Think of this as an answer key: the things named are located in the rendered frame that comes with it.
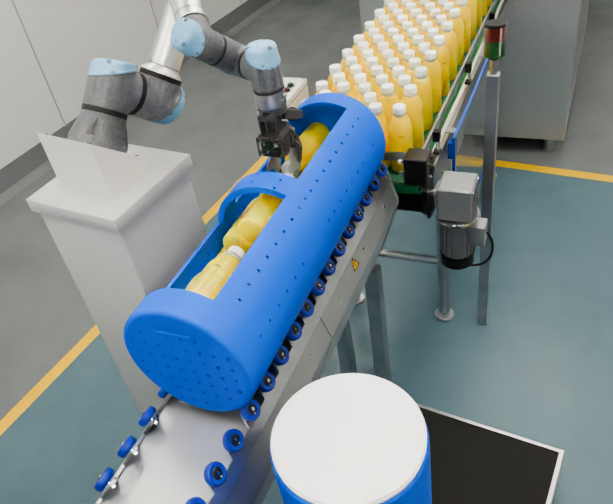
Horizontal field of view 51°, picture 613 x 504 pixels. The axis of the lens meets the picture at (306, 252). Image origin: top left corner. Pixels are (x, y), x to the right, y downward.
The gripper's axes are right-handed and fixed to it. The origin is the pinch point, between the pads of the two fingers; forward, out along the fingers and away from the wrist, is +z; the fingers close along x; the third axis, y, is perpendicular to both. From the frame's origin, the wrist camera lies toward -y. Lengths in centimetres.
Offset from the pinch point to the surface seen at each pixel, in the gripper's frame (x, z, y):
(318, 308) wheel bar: 17.3, 18.9, 29.2
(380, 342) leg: 14, 81, -18
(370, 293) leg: 12, 58, -18
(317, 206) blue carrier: 17.5, -6.1, 21.6
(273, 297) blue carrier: 19, -4, 49
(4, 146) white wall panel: -263, 84, -120
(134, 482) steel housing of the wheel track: -1, 19, 83
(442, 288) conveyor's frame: 26, 93, -63
